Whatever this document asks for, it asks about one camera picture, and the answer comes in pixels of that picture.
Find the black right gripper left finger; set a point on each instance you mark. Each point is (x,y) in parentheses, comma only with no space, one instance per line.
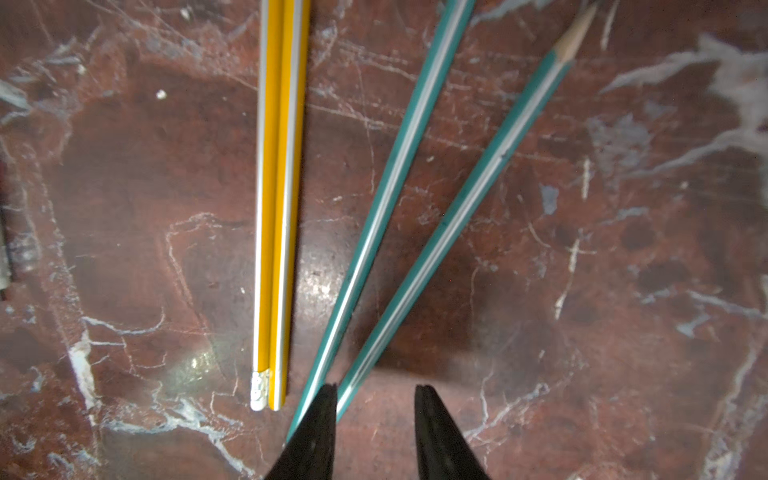
(309,454)

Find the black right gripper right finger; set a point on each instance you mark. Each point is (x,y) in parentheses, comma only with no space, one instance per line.
(441,449)

